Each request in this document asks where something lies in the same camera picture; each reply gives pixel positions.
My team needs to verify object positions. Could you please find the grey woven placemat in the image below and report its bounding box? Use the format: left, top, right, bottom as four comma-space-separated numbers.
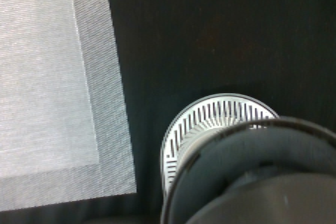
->
0, 0, 136, 211

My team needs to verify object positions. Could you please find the grey pod coffee machine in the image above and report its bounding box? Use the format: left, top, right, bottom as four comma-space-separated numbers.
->
160, 93, 336, 224

